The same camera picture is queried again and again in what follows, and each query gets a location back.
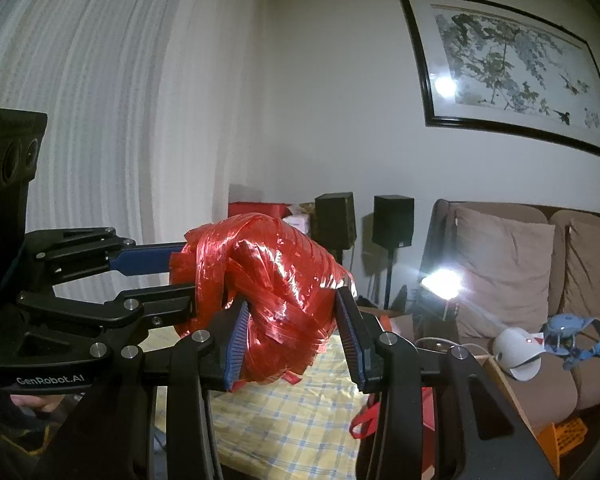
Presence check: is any red raffia bundle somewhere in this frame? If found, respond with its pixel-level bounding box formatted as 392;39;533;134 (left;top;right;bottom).
170;212;358;391

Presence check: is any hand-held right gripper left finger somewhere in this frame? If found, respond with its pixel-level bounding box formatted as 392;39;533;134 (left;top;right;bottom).
32;297;251;480

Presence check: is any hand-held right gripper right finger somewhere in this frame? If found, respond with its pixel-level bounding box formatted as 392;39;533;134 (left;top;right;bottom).
335;287;556;480

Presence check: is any beige sofa cushion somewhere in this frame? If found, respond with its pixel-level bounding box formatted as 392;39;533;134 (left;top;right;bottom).
562;217;600;321
455;205;556;338

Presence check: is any white domed device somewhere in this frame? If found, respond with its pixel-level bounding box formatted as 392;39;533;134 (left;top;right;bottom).
490;329;548;381

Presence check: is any black speaker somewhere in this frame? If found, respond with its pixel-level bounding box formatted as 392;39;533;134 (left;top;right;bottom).
314;192;356;250
372;195;415;248

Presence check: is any bright portable lamp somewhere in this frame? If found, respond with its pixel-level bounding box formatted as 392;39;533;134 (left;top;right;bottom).
417;269;463;321

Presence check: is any orange plastic crate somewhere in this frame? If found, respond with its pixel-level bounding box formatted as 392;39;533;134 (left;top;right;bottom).
535;417;588;478

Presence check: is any white printed box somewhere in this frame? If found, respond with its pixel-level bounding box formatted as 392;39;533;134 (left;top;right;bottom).
282;214;313;236

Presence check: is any white cable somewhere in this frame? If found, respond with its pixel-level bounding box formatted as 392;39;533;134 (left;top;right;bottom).
415;336;491;359

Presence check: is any yellow checked cloth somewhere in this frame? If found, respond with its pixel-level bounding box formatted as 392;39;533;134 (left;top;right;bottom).
140;330;376;480

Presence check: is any framed ink painting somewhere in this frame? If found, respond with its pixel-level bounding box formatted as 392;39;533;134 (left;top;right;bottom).
397;0;600;163

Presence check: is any red square gift box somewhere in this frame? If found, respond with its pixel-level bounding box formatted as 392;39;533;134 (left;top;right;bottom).
420;387;438;433

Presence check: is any blue strapped device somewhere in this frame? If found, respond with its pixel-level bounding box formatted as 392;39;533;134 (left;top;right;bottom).
540;314;600;373

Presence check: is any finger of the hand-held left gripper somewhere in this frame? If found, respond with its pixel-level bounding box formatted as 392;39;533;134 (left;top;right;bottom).
16;282;199;358
24;226;188;287

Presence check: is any person's left hand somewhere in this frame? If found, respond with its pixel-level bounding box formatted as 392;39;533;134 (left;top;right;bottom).
10;394;64;416

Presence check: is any brown sofa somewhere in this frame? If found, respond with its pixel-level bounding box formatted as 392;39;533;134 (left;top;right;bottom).
420;199;600;421

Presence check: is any red woven strap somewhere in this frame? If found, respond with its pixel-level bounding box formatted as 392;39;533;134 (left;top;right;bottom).
349;400;381;438

